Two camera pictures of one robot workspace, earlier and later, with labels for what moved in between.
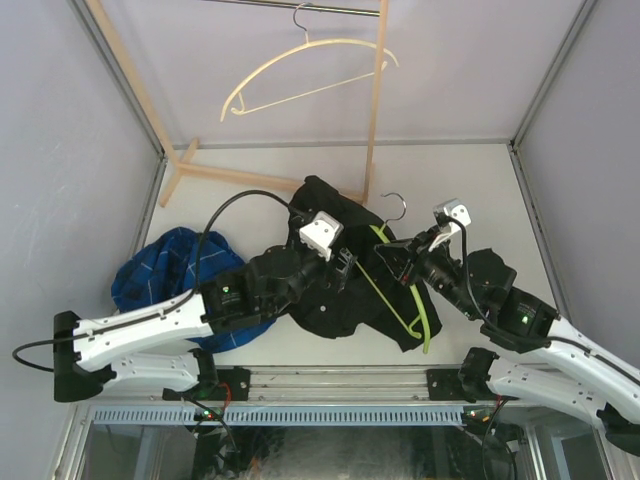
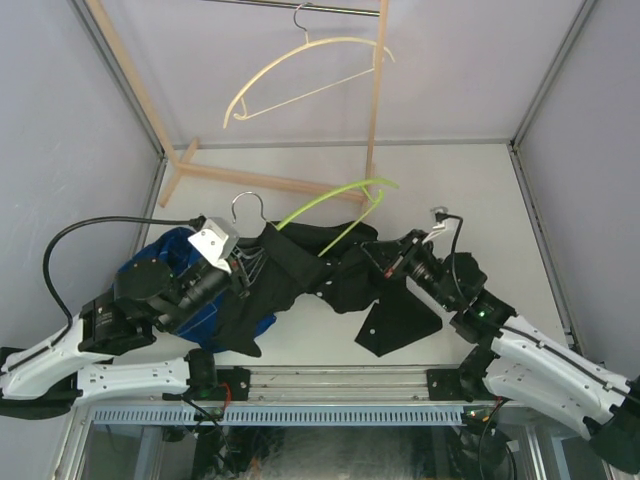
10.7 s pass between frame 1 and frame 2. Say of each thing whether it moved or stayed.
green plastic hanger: moved
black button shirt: moved
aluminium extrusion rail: stayed
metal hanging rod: stayed
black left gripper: moved
